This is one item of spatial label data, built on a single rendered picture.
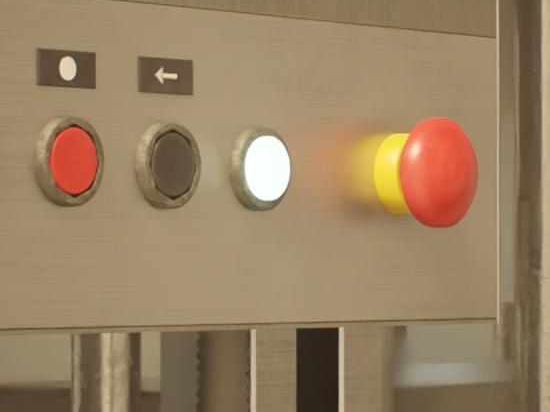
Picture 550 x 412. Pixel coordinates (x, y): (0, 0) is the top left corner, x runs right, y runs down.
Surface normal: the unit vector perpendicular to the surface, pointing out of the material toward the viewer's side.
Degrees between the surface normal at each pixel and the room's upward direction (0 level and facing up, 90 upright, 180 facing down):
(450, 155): 78
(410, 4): 90
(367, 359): 90
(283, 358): 90
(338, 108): 90
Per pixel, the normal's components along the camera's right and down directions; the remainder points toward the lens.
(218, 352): -0.09, -0.55
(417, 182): 0.14, 0.11
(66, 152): 0.77, -0.02
